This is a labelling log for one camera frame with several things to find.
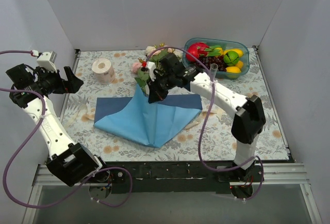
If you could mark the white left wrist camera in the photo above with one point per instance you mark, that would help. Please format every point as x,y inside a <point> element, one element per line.
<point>46,60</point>

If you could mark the yellow lemon front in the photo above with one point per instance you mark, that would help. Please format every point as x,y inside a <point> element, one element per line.
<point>233,69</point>

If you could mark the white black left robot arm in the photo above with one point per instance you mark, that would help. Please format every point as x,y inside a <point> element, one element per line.
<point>68,160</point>

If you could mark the green lime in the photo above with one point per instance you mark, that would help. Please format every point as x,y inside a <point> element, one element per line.
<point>231,58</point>

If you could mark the floral patterned tablecloth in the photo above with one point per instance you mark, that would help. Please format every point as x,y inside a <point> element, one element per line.
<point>210,140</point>

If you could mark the wrapped toilet paper roll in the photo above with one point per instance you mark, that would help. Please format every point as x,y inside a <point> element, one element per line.
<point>103,71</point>

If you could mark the red apple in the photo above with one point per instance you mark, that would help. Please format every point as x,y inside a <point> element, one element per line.
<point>192,54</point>

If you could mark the yellow lemon top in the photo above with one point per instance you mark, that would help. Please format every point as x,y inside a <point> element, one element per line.
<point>238,51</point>

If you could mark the yellow lemon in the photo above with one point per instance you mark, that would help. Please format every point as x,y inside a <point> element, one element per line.
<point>233,69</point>
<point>239,64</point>
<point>238,51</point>

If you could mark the dark purple grapes bunch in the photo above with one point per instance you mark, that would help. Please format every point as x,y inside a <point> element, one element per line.
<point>207,61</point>

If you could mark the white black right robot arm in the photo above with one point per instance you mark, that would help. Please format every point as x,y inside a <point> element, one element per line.
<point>247,113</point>

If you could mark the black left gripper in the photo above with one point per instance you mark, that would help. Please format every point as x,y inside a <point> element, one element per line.
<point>63,83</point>

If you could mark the teal plastic fruit basket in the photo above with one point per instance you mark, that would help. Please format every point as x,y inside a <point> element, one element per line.
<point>225,45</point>

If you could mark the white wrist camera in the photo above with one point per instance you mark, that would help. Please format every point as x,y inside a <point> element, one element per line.
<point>46,60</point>
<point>150,67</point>

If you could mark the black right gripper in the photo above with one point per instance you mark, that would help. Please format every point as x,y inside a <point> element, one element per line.
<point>160,85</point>

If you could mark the aluminium frame rail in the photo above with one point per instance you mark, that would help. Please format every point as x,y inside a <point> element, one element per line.
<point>274,173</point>

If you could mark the yellow lemon right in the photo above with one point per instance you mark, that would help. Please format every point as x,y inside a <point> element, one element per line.
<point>239,64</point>

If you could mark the clear glass vase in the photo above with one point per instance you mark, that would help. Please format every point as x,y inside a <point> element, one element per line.
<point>213,71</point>

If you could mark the pink flower bouquet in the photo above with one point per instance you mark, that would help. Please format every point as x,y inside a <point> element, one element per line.
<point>153,54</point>

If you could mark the blue wrapping paper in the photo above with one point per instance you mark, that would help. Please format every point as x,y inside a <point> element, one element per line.
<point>151,125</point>

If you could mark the cream fabric ribbon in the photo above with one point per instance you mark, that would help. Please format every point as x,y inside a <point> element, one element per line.
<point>88,114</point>

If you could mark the pink dragon fruit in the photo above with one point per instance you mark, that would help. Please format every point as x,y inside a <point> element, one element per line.
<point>206,50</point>

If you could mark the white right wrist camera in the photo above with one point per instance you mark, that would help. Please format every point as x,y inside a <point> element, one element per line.
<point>150,67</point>

